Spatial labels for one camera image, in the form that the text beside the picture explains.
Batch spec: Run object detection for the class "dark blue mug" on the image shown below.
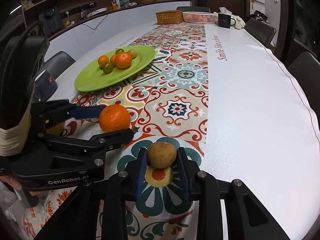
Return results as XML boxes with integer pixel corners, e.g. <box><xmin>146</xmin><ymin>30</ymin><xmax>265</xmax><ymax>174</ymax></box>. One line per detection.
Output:
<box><xmin>34</xmin><ymin>70</ymin><xmax>58</xmax><ymax>102</ymax></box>

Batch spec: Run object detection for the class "white cloth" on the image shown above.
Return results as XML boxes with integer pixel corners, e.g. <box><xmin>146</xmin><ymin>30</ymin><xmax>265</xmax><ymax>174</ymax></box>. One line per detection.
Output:
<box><xmin>230</xmin><ymin>14</ymin><xmax>247</xmax><ymax>29</ymax></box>

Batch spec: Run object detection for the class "stool with clothes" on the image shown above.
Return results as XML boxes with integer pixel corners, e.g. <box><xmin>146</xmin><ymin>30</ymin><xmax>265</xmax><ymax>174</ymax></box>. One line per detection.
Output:
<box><xmin>249</xmin><ymin>10</ymin><xmax>269</xmax><ymax>24</ymax></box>

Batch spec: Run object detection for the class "green plate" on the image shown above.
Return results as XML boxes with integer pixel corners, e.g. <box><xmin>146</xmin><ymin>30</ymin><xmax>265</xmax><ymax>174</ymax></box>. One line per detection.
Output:
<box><xmin>74</xmin><ymin>45</ymin><xmax>157</xmax><ymax>92</ymax></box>

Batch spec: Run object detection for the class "patterned table runner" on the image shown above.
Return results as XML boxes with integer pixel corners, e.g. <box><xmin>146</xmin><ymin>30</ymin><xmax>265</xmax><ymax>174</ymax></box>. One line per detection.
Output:
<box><xmin>22</xmin><ymin>21</ymin><xmax>209</xmax><ymax>240</ymax></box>

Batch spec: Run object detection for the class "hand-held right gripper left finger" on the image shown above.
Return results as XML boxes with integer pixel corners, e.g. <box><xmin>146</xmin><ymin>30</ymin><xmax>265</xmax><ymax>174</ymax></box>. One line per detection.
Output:
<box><xmin>34</xmin><ymin>147</ymin><xmax>148</xmax><ymax>240</ymax></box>

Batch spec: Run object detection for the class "woven wicker basket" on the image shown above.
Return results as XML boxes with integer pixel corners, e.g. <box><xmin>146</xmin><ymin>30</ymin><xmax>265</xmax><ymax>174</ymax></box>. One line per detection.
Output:
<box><xmin>155</xmin><ymin>10</ymin><xmax>184</xmax><ymax>25</ymax></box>

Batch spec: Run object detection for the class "black mug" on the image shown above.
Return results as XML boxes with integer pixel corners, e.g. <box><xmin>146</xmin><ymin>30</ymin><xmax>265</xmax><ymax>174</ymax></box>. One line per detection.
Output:
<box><xmin>217</xmin><ymin>12</ymin><xmax>237</xmax><ymax>29</ymax></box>

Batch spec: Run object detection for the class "black water dispenser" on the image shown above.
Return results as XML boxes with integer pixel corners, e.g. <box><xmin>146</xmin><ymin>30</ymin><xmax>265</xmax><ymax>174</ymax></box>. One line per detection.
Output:
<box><xmin>39</xmin><ymin>6</ymin><xmax>63</xmax><ymax>32</ymax></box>

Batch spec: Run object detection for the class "dark grey chair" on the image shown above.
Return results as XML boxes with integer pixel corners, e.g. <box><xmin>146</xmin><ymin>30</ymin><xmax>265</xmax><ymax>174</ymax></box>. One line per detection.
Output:
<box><xmin>41</xmin><ymin>51</ymin><xmax>76</xmax><ymax>79</ymax></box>
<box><xmin>244</xmin><ymin>18</ymin><xmax>277</xmax><ymax>48</ymax></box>
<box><xmin>176</xmin><ymin>6</ymin><xmax>211</xmax><ymax>13</ymax></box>
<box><xmin>285</xmin><ymin>52</ymin><xmax>320</xmax><ymax>133</ymax></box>

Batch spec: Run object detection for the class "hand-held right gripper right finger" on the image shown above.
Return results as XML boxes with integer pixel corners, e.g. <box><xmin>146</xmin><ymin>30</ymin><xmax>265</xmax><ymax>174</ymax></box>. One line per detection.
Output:
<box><xmin>176</xmin><ymin>147</ymin><xmax>290</xmax><ymax>240</ymax></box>

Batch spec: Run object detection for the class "large orange with stem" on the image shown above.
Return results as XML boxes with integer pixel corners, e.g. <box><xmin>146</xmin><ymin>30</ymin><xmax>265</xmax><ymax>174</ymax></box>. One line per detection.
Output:
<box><xmin>114</xmin><ymin>52</ymin><xmax>133</xmax><ymax>69</ymax></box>

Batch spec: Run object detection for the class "white counter cabinet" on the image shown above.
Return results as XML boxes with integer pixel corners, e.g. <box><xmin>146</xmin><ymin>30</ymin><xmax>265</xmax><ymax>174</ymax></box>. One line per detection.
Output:
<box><xmin>47</xmin><ymin>0</ymin><xmax>193</xmax><ymax>63</ymax></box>

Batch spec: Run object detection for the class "person's left hand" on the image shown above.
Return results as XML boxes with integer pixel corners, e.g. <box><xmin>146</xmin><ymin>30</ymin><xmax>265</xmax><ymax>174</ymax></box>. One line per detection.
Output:
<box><xmin>0</xmin><ymin>174</ymin><xmax>22</xmax><ymax>193</ymax></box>

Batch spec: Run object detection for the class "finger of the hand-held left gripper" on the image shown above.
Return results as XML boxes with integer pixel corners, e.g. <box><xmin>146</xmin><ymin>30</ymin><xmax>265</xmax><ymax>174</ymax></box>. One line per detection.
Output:
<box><xmin>37</xmin><ymin>128</ymin><xmax>135</xmax><ymax>156</ymax></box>
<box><xmin>31</xmin><ymin>99</ymin><xmax>106</xmax><ymax>131</ymax></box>

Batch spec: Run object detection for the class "person's left forearm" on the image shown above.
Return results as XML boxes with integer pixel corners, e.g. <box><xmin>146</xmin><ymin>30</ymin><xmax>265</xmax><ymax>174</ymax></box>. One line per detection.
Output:
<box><xmin>0</xmin><ymin>35</ymin><xmax>50</xmax><ymax>157</ymax></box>

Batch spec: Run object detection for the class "pink plastic basket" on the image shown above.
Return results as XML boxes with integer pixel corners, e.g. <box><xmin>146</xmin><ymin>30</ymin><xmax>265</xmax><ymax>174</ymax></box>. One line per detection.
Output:
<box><xmin>182</xmin><ymin>11</ymin><xmax>217</xmax><ymax>24</ymax></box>

